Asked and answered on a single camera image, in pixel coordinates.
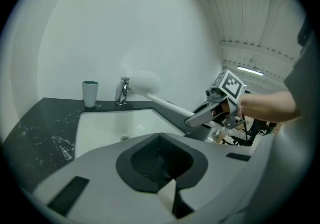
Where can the black marble vanity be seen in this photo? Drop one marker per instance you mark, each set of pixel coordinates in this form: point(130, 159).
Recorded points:
point(40, 132)

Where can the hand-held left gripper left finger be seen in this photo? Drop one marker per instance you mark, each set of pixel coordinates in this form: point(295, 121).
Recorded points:
point(100, 165)

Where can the white sink basin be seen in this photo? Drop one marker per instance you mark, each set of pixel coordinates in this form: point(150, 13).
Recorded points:
point(107, 127)

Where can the black tripod stand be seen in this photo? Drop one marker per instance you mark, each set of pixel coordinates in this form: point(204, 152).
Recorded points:
point(260, 130)

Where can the ceiling light tube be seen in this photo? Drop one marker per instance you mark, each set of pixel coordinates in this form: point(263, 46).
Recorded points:
point(250, 71)

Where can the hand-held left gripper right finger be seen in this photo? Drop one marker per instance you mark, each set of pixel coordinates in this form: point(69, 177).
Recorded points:
point(220, 168)

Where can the white cup with dark rim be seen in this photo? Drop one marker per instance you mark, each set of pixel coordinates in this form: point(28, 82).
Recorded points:
point(90, 94)

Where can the person's right forearm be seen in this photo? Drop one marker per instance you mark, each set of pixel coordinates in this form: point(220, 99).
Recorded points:
point(270, 106)

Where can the person's black shirt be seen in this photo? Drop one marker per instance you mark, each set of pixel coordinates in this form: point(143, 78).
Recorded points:
point(306, 67)

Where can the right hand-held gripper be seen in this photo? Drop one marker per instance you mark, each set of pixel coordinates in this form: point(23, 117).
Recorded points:
point(231, 85)

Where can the chrome faucet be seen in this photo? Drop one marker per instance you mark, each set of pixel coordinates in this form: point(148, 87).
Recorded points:
point(123, 91)

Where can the person's right hand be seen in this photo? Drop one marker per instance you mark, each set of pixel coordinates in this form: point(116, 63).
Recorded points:
point(225, 106)

